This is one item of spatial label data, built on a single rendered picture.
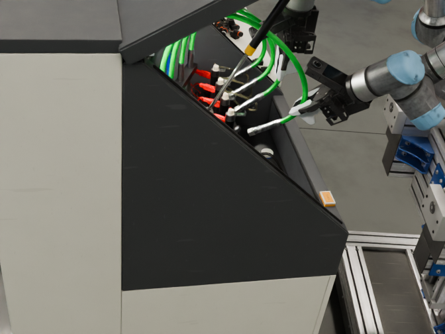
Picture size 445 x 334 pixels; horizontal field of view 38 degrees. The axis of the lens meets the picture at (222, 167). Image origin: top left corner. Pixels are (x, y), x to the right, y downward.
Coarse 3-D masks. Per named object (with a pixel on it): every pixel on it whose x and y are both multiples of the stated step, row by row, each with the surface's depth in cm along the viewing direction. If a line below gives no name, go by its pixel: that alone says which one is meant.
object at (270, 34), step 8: (232, 16) 151; (240, 16) 151; (248, 24) 151; (256, 24) 151; (272, 32) 152; (280, 40) 152; (168, 48) 160; (288, 48) 153; (168, 56) 162; (288, 56) 154; (296, 64) 155; (304, 80) 157; (304, 88) 158; (304, 96) 160; (280, 120) 166; (288, 120) 165
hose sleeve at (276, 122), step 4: (276, 120) 166; (264, 124) 168; (268, 124) 167; (272, 124) 166; (276, 124) 166; (280, 124) 166; (256, 128) 168; (260, 128) 168; (264, 128) 168; (268, 128) 167; (272, 128) 167; (256, 132) 169; (260, 132) 169
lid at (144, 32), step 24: (120, 0) 133; (144, 0) 128; (168, 0) 123; (192, 0) 119; (216, 0) 116; (240, 0) 116; (144, 24) 121; (168, 24) 117; (192, 24) 117; (120, 48) 118; (144, 48) 119
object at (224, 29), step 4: (220, 20) 246; (224, 20) 243; (228, 20) 237; (232, 20) 237; (216, 24) 241; (220, 24) 240; (224, 24) 237; (228, 24) 237; (232, 24) 237; (236, 24) 242; (220, 28) 238; (224, 28) 234; (228, 28) 236; (232, 28) 237; (236, 28) 238; (224, 32) 232; (228, 32) 239; (232, 32) 236; (236, 32) 234; (240, 32) 233; (232, 36) 236; (236, 36) 235; (240, 36) 234
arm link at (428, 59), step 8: (432, 48) 152; (440, 48) 149; (424, 56) 152; (432, 56) 150; (440, 56) 148; (424, 64) 151; (432, 64) 150; (440, 64) 149; (424, 72) 150; (432, 72) 150; (440, 72) 150; (432, 80) 150; (440, 80) 153
